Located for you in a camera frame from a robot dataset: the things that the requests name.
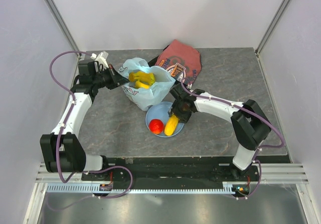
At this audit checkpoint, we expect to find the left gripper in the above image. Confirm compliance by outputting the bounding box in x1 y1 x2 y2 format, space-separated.
92 64 129 90

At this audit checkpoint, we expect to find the yellow mango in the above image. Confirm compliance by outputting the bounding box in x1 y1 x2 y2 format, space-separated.
164 115 179 136

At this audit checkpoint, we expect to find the yellow banana bunch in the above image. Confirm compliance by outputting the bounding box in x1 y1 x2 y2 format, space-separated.
135 81 150 89
128 71 155 86

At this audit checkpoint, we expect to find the light blue plastic bag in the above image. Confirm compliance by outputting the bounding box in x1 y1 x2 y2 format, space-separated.
118 58 175 111

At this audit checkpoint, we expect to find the red apple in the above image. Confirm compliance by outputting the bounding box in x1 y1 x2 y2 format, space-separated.
148 119 165 135

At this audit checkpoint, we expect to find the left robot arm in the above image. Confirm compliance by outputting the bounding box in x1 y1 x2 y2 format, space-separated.
40 59 128 180

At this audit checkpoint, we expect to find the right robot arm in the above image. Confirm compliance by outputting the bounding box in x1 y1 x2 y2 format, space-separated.
169 84 271 181

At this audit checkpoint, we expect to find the blue plate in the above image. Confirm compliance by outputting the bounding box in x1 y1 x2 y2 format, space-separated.
145 101 184 138

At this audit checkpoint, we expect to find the folded red t-shirt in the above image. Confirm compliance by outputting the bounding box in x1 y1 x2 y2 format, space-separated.
155 40 202 86

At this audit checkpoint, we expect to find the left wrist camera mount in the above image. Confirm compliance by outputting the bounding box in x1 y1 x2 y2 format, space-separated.
90 51 109 69

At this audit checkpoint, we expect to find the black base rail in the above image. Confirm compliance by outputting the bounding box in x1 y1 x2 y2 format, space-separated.
81 155 263 184

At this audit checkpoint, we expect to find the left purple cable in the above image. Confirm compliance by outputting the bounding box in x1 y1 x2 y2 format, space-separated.
49 50 95 184

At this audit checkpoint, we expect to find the purple cable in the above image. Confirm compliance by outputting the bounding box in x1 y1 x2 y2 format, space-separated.
49 50 95 184
180 82 285 164

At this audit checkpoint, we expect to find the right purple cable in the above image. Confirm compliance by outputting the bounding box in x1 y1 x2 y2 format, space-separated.
180 82 285 164

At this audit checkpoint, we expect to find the white cable duct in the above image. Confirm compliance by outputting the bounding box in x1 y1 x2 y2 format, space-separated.
46 182 249 194

